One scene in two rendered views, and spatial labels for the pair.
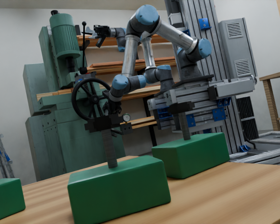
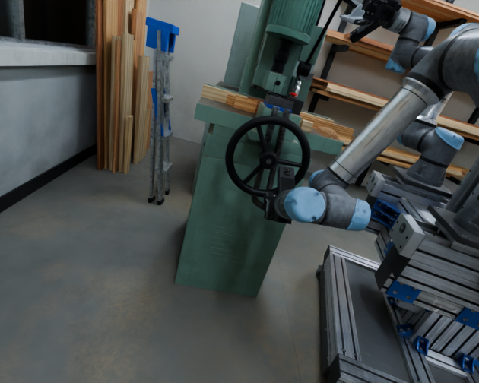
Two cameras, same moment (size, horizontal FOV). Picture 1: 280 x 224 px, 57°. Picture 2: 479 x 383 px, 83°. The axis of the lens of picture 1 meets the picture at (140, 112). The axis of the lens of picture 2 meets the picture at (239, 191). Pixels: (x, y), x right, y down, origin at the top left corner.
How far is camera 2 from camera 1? 0.90 m
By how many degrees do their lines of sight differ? 33
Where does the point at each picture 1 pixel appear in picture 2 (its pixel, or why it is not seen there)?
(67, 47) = (289, 21)
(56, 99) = (218, 117)
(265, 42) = not seen: outside the picture
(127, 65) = (358, 153)
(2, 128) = (203, 67)
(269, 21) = not seen: outside the picture
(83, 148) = (225, 204)
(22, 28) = not seen: outside the picture
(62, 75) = (261, 64)
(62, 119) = (214, 151)
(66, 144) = (202, 188)
